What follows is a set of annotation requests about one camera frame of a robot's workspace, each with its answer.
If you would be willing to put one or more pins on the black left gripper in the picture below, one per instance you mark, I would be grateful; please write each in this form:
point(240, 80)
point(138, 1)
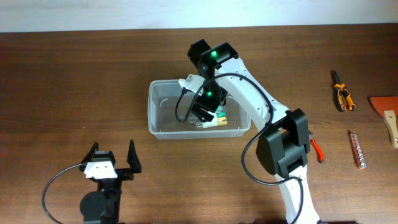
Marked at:
point(122, 172)

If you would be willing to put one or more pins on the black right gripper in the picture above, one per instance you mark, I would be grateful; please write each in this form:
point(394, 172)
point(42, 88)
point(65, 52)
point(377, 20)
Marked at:
point(203, 112)

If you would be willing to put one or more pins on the clear screwdriver set case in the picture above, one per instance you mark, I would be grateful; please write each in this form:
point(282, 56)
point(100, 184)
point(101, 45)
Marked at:
point(219, 119)

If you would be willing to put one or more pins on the orange black pliers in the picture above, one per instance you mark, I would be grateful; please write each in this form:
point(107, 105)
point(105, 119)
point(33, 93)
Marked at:
point(341, 96)

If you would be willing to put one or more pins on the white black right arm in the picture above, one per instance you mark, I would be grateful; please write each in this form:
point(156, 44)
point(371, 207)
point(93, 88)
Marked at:
point(283, 140)

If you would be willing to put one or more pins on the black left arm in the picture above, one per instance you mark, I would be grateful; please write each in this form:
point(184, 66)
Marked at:
point(102, 205)

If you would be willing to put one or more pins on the clear plastic container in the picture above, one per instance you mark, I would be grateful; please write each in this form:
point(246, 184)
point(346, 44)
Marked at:
point(162, 123)

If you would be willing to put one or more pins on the red handled pliers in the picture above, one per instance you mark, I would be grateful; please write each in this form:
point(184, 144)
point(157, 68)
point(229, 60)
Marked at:
point(320, 156)

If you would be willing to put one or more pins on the socket bit rail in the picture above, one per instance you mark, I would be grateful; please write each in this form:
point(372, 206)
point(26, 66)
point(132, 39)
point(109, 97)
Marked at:
point(356, 149)

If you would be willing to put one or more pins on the red wooden-handled scraper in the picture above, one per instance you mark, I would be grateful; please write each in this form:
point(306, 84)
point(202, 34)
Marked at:
point(386, 107)

